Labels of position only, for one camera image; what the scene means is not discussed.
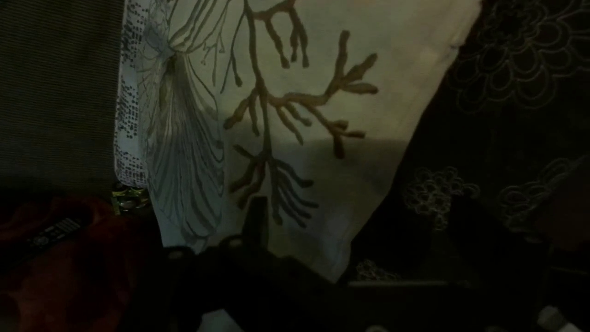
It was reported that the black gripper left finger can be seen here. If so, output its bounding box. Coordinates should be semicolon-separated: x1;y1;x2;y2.
245;195;271;252

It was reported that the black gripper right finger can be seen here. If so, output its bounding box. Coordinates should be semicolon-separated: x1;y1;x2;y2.
446;195;495;282

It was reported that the dark brown patterned pillow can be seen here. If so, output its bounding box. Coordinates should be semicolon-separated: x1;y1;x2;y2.
348;0;590;285

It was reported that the black and white speckled pillow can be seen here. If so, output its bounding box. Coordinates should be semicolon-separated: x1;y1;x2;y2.
112;0;169;187

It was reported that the black remote control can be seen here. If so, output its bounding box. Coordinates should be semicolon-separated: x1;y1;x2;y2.
27;215;84;248

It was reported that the white pillow with coral print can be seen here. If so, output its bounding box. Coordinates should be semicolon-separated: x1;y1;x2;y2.
145;0;484;285

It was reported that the red blanket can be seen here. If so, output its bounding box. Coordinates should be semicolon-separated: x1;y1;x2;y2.
0;195;162;332

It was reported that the olive green sofa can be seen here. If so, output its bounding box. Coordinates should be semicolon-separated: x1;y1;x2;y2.
0;0;127;189

